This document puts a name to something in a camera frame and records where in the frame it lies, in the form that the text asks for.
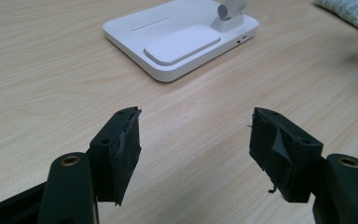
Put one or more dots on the light blue fluffy cloth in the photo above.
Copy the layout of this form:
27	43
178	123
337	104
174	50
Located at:
345	11

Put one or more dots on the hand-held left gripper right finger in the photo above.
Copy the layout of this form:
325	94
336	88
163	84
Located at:
289	161

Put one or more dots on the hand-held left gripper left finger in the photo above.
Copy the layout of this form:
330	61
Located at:
118	155

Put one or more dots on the white desk lamp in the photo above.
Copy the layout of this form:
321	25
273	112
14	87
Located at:
167	37

